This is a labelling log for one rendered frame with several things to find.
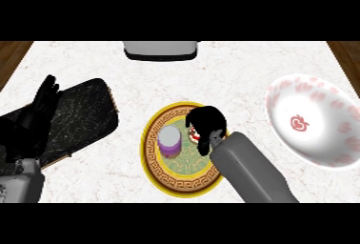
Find purple can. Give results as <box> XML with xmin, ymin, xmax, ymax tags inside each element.
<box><xmin>157</xmin><ymin>125</ymin><xmax>184</xmax><ymax>159</ymax></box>

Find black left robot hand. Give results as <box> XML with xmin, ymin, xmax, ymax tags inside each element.
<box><xmin>0</xmin><ymin>74</ymin><xmax>63</xmax><ymax>164</ymax></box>

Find red and white cupcake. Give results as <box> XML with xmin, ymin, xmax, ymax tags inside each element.
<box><xmin>188</xmin><ymin>126</ymin><xmax>203</xmax><ymax>146</ymax></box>

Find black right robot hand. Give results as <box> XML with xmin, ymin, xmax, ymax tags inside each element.
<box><xmin>185</xmin><ymin>105</ymin><xmax>229</xmax><ymax>157</ymax></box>

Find yellow patterned plate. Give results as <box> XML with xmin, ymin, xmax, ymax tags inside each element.
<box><xmin>139</xmin><ymin>101</ymin><xmax>231</xmax><ymax>199</ymax></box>

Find grey appliance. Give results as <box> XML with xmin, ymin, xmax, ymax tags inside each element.
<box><xmin>123</xmin><ymin>41</ymin><xmax>200</xmax><ymax>62</ymax></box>

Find black marbled cutting board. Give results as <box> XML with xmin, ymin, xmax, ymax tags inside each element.
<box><xmin>0</xmin><ymin>77</ymin><xmax>122</xmax><ymax>171</ymax></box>

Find white bowl with red print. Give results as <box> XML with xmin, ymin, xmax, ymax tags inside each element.
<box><xmin>263</xmin><ymin>73</ymin><xmax>360</xmax><ymax>172</ymax></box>

